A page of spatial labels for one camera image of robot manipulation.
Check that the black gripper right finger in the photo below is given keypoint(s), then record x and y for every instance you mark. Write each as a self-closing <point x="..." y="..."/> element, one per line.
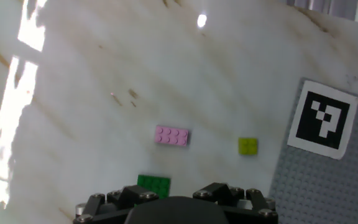
<point x="244" y="205"/>

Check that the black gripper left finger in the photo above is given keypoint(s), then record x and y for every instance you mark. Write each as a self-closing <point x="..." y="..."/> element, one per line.
<point x="117" y="202"/>

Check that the green Lego plate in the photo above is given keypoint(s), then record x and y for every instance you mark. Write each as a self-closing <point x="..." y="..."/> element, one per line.
<point x="155" y="185"/>

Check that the small lime Lego brick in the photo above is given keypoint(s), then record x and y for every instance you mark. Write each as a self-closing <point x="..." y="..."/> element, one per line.
<point x="248" y="146"/>

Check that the grey Lego baseplate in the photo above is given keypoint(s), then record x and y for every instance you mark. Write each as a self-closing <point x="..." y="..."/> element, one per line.
<point x="322" y="186"/>

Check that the pink Lego brick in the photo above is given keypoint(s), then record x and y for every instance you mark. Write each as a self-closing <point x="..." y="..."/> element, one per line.
<point x="171" y="135"/>

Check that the black white ArUco marker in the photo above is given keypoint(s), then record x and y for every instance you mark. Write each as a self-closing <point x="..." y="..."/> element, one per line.
<point x="323" y="119"/>

